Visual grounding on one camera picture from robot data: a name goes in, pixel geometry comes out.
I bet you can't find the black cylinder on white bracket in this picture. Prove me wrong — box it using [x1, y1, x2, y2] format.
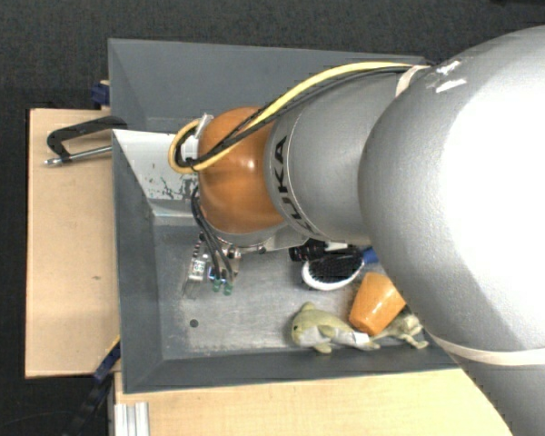
[288, 237, 352, 263]

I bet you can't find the orange cup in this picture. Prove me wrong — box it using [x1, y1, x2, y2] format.
[348, 271, 408, 337]

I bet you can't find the pale brown flat board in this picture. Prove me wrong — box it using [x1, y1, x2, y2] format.
[25, 108, 122, 379]

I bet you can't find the black and white hairbrush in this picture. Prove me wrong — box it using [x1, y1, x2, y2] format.
[300, 245, 382, 292]

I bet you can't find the grey metal bin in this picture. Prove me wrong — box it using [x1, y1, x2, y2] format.
[107, 37, 465, 394]

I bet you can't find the pale green toy animal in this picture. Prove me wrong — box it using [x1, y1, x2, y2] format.
[371, 311, 431, 351]

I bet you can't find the grey-green toy dolphin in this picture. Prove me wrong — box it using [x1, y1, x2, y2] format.
[291, 301, 382, 355]

